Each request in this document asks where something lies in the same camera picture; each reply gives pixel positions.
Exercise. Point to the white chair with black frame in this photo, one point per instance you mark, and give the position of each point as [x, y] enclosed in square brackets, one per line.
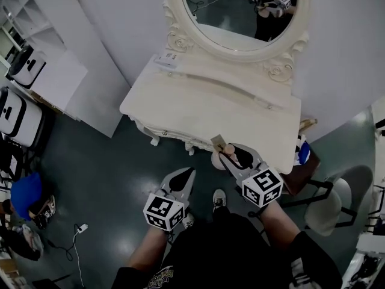
[323, 212]

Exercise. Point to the large white leaning board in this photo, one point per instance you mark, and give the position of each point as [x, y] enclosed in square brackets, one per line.
[102, 80]

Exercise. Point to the person's right forearm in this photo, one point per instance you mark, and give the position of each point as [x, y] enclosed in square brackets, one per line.
[279, 224]

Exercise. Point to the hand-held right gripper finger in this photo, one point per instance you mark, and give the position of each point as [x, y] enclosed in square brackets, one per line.
[258, 159]
[236, 171]

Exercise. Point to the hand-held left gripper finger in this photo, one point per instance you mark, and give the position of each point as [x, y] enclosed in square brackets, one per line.
[189, 190]
[167, 183]

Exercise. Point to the person's right grey sneaker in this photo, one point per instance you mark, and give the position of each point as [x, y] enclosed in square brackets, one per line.
[219, 197]

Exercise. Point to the white carved dressing table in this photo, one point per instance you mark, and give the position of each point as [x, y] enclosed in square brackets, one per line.
[204, 110]

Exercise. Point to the person's grey sneaker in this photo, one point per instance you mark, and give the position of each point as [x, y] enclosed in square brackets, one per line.
[188, 221]
[219, 197]

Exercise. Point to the person's left forearm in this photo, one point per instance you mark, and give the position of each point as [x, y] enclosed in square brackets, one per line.
[147, 248]

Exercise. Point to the white cardboard box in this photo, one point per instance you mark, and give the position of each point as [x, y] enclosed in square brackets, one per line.
[60, 86]

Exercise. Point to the small white card box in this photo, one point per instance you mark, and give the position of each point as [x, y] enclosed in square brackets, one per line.
[165, 60]

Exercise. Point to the blue and white cloth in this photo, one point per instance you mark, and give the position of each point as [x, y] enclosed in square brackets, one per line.
[303, 153]

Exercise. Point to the person's black printed shirt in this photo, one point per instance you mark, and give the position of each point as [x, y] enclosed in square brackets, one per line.
[219, 251]

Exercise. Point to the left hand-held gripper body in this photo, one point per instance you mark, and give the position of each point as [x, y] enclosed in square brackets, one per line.
[162, 211]

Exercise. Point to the white cubby shelf unit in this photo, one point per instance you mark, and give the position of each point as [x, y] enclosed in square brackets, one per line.
[33, 20]

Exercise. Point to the black and white sneakers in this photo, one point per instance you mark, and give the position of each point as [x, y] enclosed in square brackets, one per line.
[46, 212]

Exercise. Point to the white framed oval mirror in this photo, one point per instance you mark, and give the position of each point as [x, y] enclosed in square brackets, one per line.
[180, 44]

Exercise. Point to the light wooden frame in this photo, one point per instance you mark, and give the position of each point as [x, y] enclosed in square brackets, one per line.
[308, 123]

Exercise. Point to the person's left grey sneaker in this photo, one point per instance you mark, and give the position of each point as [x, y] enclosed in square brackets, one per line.
[188, 221]

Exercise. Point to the white case with black trim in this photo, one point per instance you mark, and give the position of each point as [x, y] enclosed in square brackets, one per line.
[21, 119]
[28, 68]

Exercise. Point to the brown wooden side table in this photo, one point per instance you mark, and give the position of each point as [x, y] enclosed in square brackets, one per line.
[300, 176]

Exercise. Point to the white power adapter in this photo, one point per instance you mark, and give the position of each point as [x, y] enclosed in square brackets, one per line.
[82, 228]

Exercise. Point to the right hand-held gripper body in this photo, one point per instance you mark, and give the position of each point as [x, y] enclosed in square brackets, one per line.
[263, 188]

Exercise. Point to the blue fabric bag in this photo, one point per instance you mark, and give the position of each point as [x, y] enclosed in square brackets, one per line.
[25, 194]

